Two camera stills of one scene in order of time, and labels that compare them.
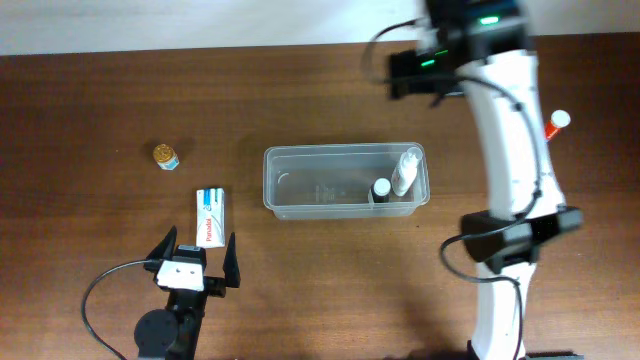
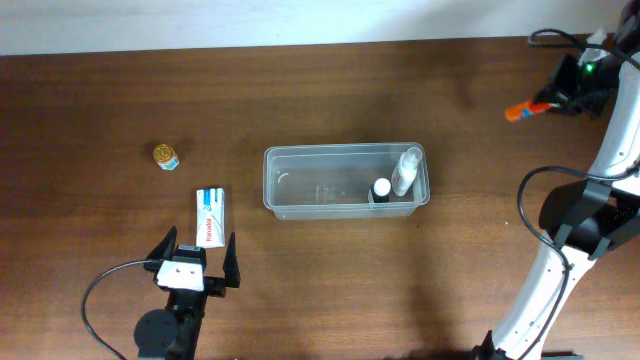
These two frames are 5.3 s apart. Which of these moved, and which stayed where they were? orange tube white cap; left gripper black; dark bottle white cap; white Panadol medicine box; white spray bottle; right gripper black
Moved: right gripper black; orange tube white cap
Stayed: left gripper black; white spray bottle; white Panadol medicine box; dark bottle white cap
